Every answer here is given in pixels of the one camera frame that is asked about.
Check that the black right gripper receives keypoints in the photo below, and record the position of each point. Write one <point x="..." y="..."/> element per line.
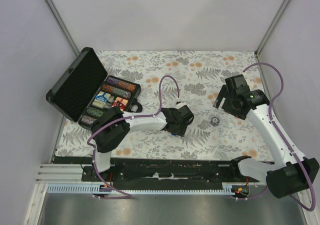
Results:
<point x="224" y="93"/>

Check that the black poker set case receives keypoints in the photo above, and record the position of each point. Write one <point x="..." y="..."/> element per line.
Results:
<point x="76" y="89"/>

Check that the floral patterned table mat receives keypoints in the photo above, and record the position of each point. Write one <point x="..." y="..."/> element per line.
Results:
<point x="194" y="77"/>

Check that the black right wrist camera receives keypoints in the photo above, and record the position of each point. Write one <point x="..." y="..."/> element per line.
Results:
<point x="237" y="83"/>

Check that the blue card deck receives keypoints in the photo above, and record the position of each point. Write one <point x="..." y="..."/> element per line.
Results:
<point x="103" y="100"/>

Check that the red Texas Holdem card deck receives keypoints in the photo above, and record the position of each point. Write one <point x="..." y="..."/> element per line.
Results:
<point x="121" y="103"/>

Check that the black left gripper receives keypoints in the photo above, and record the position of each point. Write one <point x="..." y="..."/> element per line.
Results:
<point x="181" y="131"/>

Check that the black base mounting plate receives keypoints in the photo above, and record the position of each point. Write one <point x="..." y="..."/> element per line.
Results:
<point x="171" y="175"/>

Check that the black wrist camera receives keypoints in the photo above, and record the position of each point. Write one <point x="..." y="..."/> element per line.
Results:
<point x="237" y="83"/>
<point x="185" y="112"/>

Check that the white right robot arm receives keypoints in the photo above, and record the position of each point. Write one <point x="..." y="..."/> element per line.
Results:
<point x="291" y="171"/>

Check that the red purple chip row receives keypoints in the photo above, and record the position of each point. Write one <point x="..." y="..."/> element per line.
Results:
<point x="121" y="84"/>

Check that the blue 10 chip stack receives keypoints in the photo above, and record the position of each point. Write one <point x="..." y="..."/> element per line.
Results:
<point x="214" y="121"/>

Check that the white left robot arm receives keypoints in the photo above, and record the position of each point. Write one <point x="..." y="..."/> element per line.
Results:
<point x="109" y="130"/>

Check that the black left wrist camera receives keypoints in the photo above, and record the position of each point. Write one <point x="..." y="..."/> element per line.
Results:
<point x="185" y="112"/>

